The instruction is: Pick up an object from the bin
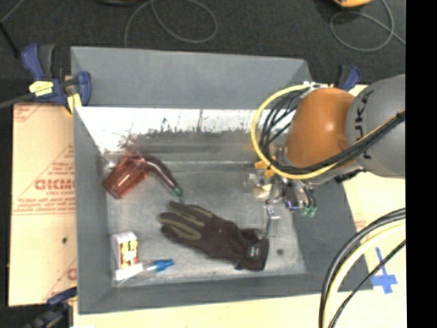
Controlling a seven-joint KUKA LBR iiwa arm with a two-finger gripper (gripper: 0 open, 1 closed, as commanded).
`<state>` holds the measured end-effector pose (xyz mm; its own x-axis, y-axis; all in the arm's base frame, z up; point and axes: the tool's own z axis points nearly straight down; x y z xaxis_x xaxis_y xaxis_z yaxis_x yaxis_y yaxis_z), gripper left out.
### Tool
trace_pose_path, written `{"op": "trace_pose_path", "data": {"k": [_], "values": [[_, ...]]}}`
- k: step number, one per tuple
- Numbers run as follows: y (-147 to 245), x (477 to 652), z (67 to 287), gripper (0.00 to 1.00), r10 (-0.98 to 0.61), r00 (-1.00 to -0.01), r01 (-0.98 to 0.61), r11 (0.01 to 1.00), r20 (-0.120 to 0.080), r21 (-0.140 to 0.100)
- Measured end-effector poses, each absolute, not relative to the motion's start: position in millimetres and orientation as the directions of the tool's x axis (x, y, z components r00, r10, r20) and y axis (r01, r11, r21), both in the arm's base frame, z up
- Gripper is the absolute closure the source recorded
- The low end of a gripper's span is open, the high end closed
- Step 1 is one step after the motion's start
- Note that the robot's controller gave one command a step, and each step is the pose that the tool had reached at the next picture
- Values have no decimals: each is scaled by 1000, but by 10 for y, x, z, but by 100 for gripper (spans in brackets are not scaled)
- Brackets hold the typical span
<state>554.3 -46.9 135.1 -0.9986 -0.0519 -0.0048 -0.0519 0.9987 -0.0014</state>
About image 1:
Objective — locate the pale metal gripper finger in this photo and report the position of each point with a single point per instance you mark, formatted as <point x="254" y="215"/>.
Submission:
<point x="258" y="182"/>
<point x="273" y="225"/>

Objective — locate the dark brown glove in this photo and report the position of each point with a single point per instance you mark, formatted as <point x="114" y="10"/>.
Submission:
<point x="215" y="234"/>

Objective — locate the dark red curved tube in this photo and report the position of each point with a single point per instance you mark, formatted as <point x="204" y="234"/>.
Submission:
<point x="165" y="174"/>

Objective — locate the grey metal bin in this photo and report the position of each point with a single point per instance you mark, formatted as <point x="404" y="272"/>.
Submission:
<point x="218" y="80"/>

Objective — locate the red translucent plastic cup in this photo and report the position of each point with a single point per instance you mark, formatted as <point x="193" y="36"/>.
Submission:
<point x="126" y="178"/>

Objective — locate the white tube with blue cap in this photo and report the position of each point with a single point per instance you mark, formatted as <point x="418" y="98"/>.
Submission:
<point x="136" y="271"/>

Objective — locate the small white red yellow box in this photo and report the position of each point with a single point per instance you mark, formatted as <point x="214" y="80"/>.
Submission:
<point x="125" y="248"/>

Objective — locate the brown cardboard board red print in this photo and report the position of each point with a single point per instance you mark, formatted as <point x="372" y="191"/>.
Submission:
<point x="41" y="190"/>

